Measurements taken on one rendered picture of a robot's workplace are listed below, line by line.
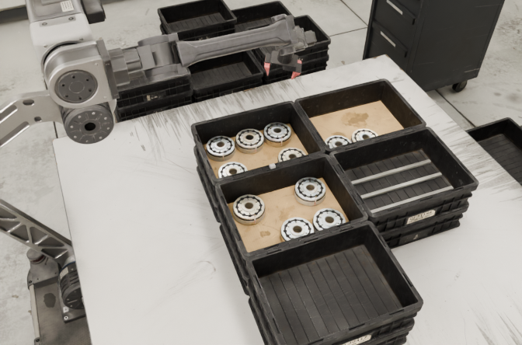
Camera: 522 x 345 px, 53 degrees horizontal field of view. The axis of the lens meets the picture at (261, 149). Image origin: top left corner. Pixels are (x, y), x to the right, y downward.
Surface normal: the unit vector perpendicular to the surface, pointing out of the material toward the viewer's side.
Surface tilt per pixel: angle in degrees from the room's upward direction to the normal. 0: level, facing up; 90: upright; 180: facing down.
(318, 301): 0
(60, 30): 0
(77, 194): 0
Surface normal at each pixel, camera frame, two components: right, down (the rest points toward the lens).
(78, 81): 0.39, 0.65
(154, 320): 0.00, -0.71
